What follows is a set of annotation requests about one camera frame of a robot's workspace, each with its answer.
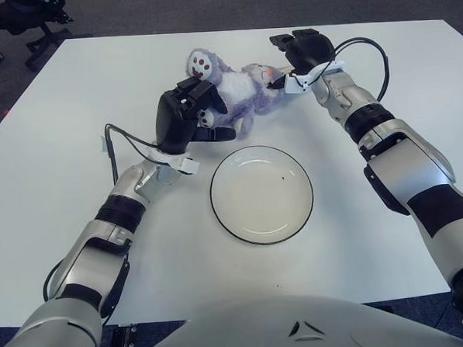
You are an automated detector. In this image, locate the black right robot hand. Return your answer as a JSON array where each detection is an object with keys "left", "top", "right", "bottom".
[{"left": 265, "top": 27, "right": 337, "bottom": 92}]

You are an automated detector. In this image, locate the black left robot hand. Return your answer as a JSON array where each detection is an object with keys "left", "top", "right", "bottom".
[{"left": 153, "top": 74, "right": 238, "bottom": 154}]

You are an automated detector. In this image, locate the purple plush bunny doll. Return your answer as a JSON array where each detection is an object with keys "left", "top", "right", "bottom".
[{"left": 185, "top": 42, "right": 296, "bottom": 139}]

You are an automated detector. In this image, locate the white plate with black rim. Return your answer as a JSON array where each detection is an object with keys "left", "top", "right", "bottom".
[{"left": 207, "top": 142, "right": 316, "bottom": 248}]

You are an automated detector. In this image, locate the black office chair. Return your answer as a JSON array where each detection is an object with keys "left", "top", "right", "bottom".
[{"left": 0, "top": 0, "right": 95, "bottom": 72}]

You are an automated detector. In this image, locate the silver robot torso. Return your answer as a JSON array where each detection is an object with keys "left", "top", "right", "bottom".
[{"left": 121, "top": 285, "right": 463, "bottom": 347}]

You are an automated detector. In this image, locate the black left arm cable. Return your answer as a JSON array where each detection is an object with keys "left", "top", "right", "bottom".
[{"left": 34, "top": 120, "right": 173, "bottom": 304}]

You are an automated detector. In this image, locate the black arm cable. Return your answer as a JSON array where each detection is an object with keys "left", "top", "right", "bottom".
[
  {"left": 298, "top": 36, "right": 392, "bottom": 107},
  {"left": 34, "top": 120, "right": 173, "bottom": 304}
]

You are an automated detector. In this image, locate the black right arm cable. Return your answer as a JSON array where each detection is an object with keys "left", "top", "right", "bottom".
[{"left": 298, "top": 36, "right": 392, "bottom": 107}]

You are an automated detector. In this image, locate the black metal bracket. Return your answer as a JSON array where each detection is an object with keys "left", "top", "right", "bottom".
[{"left": 106, "top": 322, "right": 140, "bottom": 347}]

